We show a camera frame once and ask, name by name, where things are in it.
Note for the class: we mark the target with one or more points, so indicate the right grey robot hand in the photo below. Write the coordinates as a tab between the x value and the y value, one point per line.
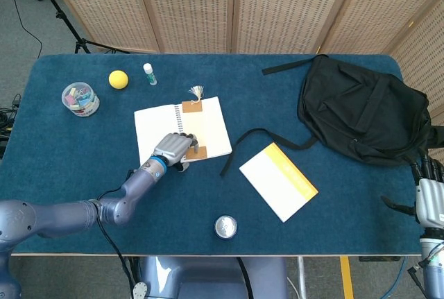
430	202

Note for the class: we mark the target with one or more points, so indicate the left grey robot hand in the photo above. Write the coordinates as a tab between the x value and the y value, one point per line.
173	146

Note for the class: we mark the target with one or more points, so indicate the brown card with bookmark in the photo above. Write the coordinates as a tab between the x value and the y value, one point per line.
199	129

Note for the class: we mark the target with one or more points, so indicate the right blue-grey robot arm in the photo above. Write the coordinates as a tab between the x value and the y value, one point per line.
433	264

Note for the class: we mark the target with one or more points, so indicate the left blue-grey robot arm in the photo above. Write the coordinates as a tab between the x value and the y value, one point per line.
62	215

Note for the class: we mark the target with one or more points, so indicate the open white spiral notebook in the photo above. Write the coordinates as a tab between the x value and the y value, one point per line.
152	129

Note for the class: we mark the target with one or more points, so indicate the blue table cloth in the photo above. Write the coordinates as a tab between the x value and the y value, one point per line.
104	146

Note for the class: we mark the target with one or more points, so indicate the green white glue stick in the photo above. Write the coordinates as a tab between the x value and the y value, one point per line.
150	76

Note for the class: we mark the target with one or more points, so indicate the yellow foam ball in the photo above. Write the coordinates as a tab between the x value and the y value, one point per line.
118	79

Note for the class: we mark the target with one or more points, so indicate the blue white drink can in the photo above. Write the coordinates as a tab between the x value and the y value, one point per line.
225	228

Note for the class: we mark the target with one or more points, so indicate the clear tub of binder clips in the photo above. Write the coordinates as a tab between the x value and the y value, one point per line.
80	99

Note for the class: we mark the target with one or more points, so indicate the white yellow notepad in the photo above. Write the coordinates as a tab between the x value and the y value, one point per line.
274	184

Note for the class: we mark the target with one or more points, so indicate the black backpack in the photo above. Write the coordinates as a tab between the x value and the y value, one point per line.
364	111

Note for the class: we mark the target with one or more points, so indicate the blue-grey robot torso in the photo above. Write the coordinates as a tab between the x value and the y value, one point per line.
208	278

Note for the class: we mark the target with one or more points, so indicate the wicker folding screen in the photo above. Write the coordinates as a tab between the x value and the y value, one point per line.
194	4

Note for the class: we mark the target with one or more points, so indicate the white table leg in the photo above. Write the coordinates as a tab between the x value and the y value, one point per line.
302	278

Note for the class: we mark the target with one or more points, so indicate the black tripod stand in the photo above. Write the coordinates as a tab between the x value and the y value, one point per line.
66	21

